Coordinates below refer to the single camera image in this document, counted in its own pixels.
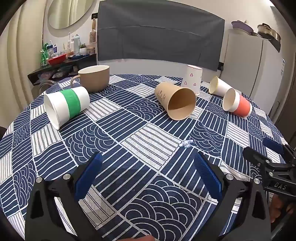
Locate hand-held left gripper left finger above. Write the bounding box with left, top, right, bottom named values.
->
left=25, top=152, right=103, bottom=241

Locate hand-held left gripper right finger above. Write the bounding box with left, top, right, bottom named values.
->
left=194, top=152, right=272, bottom=241

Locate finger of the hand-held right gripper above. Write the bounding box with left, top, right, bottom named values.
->
left=262, top=137, right=296, bottom=161
left=242, top=146, right=278, bottom=172

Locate white and orange cup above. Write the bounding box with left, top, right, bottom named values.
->
left=222, top=88, right=252, bottom=118

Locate white cup with green band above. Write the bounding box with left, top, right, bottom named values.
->
left=43, top=86, right=90, bottom=130

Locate plain white paper cup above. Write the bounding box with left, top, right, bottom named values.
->
left=209, top=76, right=234, bottom=97

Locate brown paper cup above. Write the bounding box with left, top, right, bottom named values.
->
left=154, top=82, right=197, bottom=121

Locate white cup with pink hearts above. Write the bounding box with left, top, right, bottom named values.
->
left=181, top=65, right=203, bottom=95

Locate person's right hand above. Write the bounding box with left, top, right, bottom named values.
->
left=270, top=194, right=294, bottom=223

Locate navy patterned tablecloth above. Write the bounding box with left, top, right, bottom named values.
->
left=0, top=74, right=296, bottom=241

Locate white refrigerator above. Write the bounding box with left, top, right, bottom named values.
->
left=220, top=29, right=286, bottom=116

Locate large brown ceramic mug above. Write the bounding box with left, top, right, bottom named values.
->
left=70, top=65, right=110, bottom=93

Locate metal chair back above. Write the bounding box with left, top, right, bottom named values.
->
left=38, top=80, right=59, bottom=94

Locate black side shelf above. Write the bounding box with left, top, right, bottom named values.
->
left=27, top=54, right=97, bottom=87

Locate steel pot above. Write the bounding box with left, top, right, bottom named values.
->
left=257, top=23, right=282, bottom=42

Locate red bowl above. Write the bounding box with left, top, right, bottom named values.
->
left=47, top=55, right=67, bottom=65

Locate purple pot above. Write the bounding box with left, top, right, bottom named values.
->
left=231, top=21, right=254, bottom=36

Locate green bottle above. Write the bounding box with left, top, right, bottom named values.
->
left=41, top=44, right=48, bottom=67

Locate white pump bottle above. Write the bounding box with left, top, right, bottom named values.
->
left=73, top=34, right=81, bottom=52

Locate wooden hairbrush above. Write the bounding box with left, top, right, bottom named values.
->
left=89, top=19, right=97, bottom=43

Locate grey cloth cover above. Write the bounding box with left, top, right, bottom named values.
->
left=96, top=0, right=226, bottom=70

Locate round wall mirror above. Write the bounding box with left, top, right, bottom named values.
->
left=47, top=0, right=97, bottom=29

